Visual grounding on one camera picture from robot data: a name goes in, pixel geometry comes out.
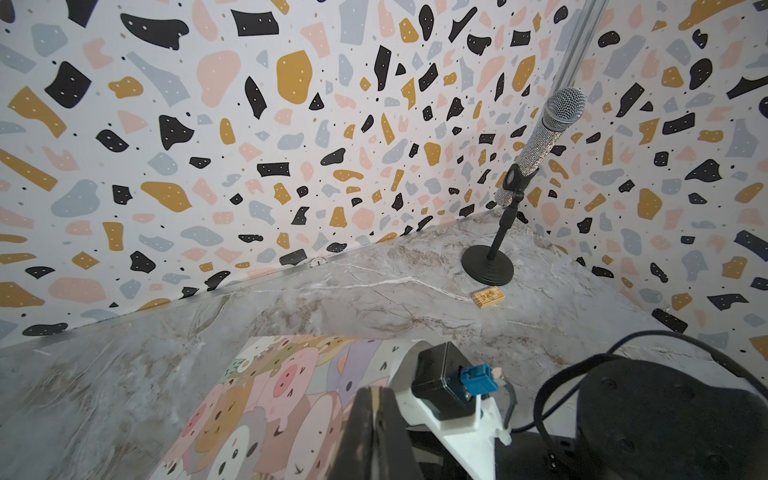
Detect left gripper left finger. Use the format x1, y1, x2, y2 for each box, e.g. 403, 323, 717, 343
328, 387, 375, 480

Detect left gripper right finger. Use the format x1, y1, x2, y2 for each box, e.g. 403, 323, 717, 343
376, 388, 423, 480

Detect white paper bag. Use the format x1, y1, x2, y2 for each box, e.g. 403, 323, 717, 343
151, 335, 417, 479

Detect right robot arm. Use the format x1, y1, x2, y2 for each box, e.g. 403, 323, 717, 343
496, 355, 767, 479

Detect small wooden block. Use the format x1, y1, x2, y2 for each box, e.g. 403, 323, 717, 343
471, 286, 505, 309

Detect black microphone stand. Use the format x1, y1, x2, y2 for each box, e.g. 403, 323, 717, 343
461, 164, 538, 287

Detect silver microphone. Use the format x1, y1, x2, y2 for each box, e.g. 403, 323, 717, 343
494, 87, 586, 208

